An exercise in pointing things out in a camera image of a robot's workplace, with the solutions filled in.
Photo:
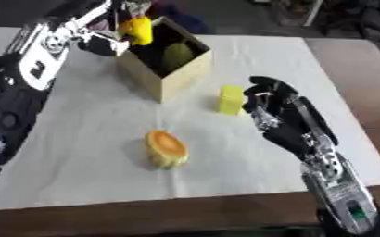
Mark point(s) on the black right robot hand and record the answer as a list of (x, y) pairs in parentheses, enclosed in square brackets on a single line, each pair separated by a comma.
[(283, 123)]

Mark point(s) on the yellow rectangular block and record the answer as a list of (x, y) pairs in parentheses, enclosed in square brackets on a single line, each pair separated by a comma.
[(231, 100)]

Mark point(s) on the tan cardboard box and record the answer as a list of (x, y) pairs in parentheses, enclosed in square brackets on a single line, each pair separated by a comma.
[(165, 60)]

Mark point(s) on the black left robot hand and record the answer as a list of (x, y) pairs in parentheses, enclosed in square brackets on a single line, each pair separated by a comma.
[(102, 43)]

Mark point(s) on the orange toy pumpkin half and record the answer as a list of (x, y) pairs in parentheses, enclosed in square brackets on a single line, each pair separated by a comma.
[(167, 149)]

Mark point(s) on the green toy pear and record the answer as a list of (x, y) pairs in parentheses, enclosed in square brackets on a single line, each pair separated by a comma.
[(176, 54)]

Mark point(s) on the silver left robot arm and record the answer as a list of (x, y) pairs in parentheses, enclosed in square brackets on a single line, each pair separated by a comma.
[(20, 80)]

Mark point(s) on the yellow toy banana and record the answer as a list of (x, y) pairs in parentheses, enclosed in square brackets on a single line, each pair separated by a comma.
[(138, 29)]

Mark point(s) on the black office chair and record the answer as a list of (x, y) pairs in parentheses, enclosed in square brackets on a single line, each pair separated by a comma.
[(355, 18)]

